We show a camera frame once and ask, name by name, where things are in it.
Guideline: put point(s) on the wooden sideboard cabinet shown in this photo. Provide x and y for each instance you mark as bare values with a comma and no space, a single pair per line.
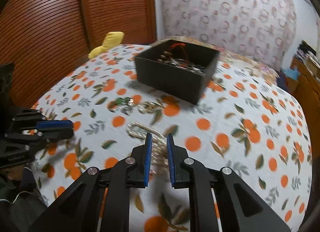
307,94

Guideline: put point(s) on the left hand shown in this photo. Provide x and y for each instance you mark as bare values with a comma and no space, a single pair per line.
17,173

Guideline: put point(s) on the blue tissue paper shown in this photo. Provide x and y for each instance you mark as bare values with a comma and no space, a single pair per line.
291,73

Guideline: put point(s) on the orange print bed cover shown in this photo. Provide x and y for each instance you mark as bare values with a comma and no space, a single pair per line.
256,129

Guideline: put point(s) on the patterned lace curtain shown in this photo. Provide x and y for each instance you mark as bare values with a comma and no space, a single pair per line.
262,30

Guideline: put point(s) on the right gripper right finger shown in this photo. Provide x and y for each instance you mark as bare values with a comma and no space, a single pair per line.
219,199

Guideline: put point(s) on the wooden louvered wardrobe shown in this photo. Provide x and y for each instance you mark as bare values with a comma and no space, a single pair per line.
46,39

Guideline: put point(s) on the black jewelry box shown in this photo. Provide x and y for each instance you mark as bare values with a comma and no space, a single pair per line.
178,68

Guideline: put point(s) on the yellow plush toy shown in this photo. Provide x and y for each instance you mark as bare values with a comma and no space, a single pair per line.
111,40

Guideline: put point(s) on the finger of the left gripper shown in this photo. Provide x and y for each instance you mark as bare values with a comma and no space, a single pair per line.
45,135
53,124

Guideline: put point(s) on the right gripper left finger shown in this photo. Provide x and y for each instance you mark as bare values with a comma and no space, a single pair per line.
99,200

